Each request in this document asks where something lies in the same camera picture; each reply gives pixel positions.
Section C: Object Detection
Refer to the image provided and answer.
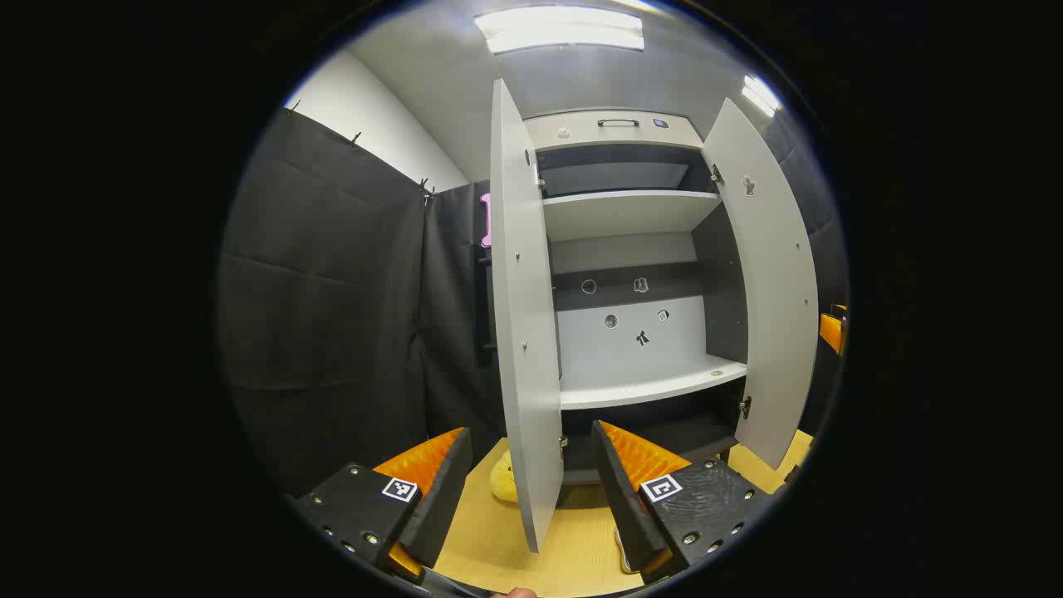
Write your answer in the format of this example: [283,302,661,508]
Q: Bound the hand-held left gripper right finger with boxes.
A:
[591,420,777,584]

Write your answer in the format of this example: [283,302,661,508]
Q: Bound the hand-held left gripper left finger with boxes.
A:
[287,427,474,582]

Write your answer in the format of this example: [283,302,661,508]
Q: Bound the grey cabinet door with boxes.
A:
[702,98,821,470]
[490,79,566,553]

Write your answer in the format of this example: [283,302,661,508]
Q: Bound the grey shoe cabinet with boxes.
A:
[490,79,821,553]

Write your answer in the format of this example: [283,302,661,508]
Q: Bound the light grey cabinet shelf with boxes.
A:
[542,189,722,243]
[558,355,748,411]

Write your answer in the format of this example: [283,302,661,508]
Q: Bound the grey cabinet drawer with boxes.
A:
[523,110,705,152]

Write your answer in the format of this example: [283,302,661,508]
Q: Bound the yellow plush toy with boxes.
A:
[490,451,520,503]

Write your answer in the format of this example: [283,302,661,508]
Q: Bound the small ceiling light panel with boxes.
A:
[742,75,781,117]

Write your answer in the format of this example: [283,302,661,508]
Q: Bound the large ceiling light panel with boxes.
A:
[475,7,645,55]

